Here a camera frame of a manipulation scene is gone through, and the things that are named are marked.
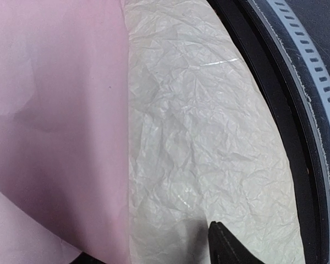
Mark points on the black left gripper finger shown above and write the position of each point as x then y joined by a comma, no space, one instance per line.
225,248

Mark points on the pink wrapping paper sheet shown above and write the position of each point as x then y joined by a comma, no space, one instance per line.
63,131

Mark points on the cream wrapping paper sheet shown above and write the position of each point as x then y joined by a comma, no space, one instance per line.
203,145

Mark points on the grey slotted cable duct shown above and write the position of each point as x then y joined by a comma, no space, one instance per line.
308,51

